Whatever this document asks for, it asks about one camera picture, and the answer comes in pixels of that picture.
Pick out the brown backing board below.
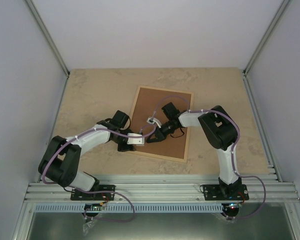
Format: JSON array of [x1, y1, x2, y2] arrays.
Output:
[[128, 87, 192, 160]]

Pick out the light wooden picture frame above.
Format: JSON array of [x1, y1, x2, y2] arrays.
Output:
[[124, 85, 195, 164]]

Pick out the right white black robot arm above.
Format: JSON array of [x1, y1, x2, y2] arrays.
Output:
[[146, 102, 242, 200]]

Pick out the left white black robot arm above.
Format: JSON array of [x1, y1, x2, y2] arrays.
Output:
[[38, 110, 135, 200]]

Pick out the left control board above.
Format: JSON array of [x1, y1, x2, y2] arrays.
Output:
[[83, 202, 107, 212]]

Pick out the control board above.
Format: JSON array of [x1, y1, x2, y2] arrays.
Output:
[[83, 202, 107, 212], [224, 202, 243, 209]]

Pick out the right control board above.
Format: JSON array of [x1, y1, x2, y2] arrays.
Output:
[[224, 202, 243, 209]]

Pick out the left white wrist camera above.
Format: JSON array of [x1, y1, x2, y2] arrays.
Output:
[[126, 132, 145, 146]]

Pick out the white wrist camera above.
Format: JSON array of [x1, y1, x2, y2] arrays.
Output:
[[126, 132, 145, 146], [146, 116, 162, 128]]

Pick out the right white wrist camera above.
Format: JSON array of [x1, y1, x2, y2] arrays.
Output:
[[146, 116, 162, 128]]

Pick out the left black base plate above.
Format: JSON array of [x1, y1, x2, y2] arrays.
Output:
[[70, 184, 116, 202]]

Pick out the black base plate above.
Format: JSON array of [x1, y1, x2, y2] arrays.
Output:
[[70, 184, 116, 202], [199, 184, 250, 201]]

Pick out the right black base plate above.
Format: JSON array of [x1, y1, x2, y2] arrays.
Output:
[[199, 184, 250, 201]]

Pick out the right side aluminium rail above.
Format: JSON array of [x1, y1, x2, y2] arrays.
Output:
[[241, 71, 283, 182]]

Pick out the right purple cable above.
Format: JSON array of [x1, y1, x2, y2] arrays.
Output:
[[151, 94, 266, 221]]

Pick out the grey slotted cable duct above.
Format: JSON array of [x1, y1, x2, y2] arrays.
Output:
[[34, 203, 223, 213]]

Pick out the aluminium rail bed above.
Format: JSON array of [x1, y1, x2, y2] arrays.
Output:
[[24, 174, 300, 203]]

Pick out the left aluminium corner post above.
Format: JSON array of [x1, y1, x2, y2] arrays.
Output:
[[24, 0, 71, 77]]

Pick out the aluminium corner post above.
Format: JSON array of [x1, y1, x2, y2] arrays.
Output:
[[242, 0, 291, 76], [24, 0, 71, 77]]

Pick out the right aluminium corner post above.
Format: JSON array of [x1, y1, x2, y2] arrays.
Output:
[[242, 0, 291, 76]]

